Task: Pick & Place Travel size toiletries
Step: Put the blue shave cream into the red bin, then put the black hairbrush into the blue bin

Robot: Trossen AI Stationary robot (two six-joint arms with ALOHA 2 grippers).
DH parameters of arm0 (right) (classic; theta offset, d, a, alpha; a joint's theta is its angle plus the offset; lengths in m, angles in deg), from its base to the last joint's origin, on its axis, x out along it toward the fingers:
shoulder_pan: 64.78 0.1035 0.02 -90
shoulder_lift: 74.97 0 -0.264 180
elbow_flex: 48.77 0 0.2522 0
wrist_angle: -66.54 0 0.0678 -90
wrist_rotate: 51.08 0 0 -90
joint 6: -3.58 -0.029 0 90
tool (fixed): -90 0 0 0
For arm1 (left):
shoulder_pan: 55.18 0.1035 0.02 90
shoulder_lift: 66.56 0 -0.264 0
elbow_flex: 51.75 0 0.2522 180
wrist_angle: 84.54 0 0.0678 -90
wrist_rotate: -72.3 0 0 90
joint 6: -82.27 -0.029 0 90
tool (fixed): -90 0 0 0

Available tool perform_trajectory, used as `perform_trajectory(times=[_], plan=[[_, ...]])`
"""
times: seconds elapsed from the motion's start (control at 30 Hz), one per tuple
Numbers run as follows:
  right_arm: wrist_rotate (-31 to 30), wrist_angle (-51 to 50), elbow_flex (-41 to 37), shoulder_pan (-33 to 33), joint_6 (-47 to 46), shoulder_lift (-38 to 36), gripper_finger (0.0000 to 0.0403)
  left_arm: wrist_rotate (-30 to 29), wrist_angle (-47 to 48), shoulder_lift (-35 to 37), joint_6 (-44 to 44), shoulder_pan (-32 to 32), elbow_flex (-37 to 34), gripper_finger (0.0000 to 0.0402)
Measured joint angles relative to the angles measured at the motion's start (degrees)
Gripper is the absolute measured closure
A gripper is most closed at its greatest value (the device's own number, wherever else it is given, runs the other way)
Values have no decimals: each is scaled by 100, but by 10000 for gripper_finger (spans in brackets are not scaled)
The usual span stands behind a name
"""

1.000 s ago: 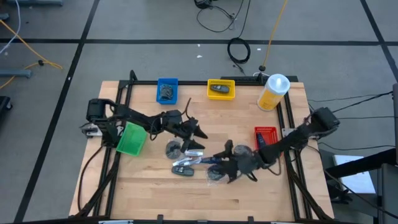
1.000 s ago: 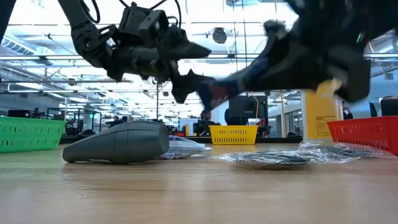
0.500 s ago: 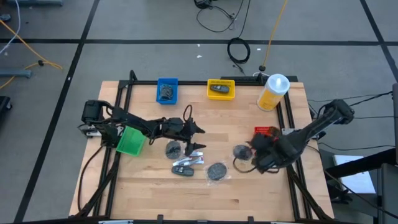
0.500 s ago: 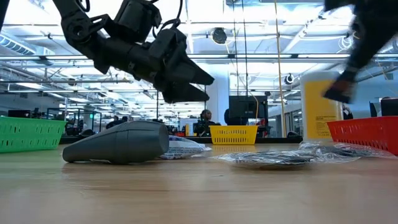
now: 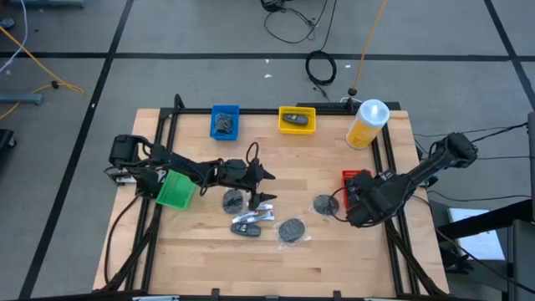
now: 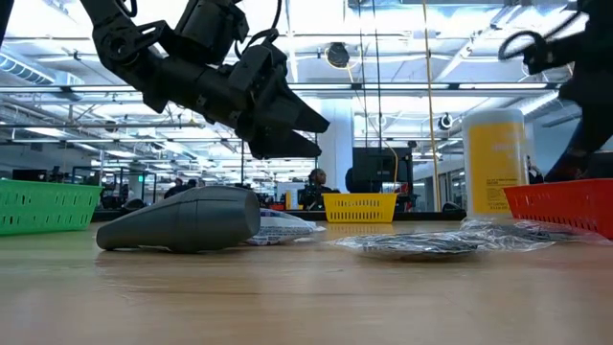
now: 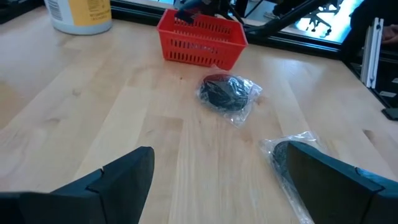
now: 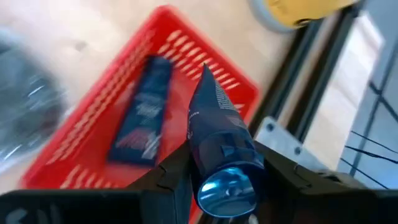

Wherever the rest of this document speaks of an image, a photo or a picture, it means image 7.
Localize person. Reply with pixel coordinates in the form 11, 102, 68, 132
341, 0, 398, 60

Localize black sponge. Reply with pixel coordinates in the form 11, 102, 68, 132
259, 130, 328, 224
195, 72, 264, 129

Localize large white yellow bottle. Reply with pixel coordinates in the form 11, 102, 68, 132
43, 0, 114, 36

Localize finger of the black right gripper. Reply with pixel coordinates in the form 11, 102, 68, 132
174, 0, 216, 24

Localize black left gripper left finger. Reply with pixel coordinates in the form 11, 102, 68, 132
0, 146, 155, 224

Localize red plastic basket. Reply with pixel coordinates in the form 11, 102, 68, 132
156, 8, 249, 72

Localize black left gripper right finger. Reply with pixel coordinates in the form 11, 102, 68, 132
285, 141, 398, 224

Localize silver aluminium profile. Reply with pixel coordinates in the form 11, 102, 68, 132
360, 17, 385, 89

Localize black office chair base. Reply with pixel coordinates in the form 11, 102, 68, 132
305, 8, 336, 32

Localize person's hand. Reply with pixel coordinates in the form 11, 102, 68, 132
381, 24, 398, 45

